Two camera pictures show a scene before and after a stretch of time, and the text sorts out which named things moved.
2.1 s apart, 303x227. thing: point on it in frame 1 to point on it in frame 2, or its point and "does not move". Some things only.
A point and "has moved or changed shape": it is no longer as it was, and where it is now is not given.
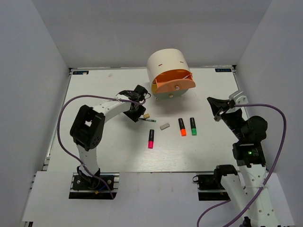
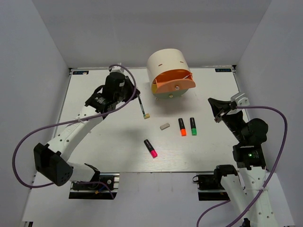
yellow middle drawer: (154, 88) does not move
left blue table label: (80, 72) does not move
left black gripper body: (133, 113) to (128, 91)
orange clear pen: (186, 76) does not move
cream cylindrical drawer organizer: (166, 59) does not move
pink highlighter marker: (151, 139) to (153, 152)
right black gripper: (217, 105) does not move
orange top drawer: (173, 80) does not move
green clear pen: (153, 120) has moved or changed shape
